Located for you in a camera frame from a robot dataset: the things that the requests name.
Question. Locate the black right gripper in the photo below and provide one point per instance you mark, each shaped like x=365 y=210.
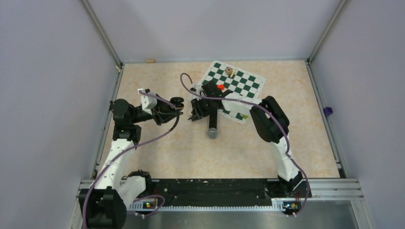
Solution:
x=198 y=113

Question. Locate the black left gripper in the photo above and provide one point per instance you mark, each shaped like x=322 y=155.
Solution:
x=164 y=112

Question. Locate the black earbud case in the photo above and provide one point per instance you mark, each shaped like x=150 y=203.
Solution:
x=178 y=102

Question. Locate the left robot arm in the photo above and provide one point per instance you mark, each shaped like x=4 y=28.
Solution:
x=105 y=203

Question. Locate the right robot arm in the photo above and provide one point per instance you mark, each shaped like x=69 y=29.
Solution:
x=269 y=119

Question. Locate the red toy brick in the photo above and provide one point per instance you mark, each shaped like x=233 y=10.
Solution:
x=221 y=87

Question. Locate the green white chessboard mat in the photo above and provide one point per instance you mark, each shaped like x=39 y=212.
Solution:
x=243 y=83

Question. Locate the wooden letter cube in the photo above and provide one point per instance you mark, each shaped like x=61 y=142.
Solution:
x=229 y=71

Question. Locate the purple object outside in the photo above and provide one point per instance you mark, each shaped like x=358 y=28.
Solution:
x=327 y=111

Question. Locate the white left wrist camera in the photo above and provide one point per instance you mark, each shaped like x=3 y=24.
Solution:
x=148 y=100

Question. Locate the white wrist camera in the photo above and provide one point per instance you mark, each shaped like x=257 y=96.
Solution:
x=148 y=100
x=196 y=92

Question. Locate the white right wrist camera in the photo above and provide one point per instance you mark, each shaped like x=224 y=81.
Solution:
x=196 y=92

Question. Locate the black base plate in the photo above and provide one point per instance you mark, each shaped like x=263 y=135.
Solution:
x=236 y=192

